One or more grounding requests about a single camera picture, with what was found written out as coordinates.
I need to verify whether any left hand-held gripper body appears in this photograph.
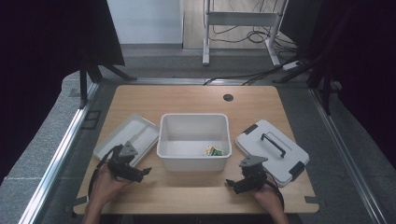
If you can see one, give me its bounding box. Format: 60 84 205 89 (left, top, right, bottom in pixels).
106 141 140 182

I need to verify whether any dark curtain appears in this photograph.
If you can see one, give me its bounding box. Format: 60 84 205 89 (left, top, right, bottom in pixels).
0 0 126 185
278 0 396 171

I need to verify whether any white plastic storage box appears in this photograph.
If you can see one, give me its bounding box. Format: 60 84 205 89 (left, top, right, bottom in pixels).
156 112 233 173

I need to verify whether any black stand with legs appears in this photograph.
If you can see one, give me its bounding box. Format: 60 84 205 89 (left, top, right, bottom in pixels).
274 55 342 117

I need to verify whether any white lid with black handle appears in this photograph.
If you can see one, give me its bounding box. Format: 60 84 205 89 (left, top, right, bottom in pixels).
234 119 311 188

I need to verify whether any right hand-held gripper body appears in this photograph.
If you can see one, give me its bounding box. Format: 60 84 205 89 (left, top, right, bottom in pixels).
238 154 269 191

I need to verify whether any person's left hand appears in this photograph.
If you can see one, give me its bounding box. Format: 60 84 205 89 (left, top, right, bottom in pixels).
91 162 134 207

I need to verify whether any tangle of black floor cables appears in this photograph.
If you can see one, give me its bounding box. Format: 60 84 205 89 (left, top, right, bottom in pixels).
208 0 301 54

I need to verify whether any white metal stand frame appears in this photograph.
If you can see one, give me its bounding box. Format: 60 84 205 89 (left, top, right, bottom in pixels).
202 0 290 67

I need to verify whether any white bin lid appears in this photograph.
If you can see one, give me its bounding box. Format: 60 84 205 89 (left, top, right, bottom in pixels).
92 113 161 168

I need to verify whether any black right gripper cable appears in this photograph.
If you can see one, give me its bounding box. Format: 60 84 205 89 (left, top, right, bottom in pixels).
263 169 286 210

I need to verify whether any white power strip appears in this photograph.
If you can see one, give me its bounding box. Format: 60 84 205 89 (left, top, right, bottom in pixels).
281 60 302 72

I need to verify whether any long black floor cable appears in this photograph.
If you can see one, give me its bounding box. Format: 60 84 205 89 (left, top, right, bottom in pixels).
202 54 312 87

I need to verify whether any person's right hand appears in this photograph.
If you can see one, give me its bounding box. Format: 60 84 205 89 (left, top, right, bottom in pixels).
248 180 284 214

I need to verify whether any silver metal floor rail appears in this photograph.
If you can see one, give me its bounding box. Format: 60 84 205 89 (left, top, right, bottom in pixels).
18 81 101 224
308 88 389 224

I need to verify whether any black tripod stand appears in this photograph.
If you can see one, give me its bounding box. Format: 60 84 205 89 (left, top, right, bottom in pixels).
78 54 138 110

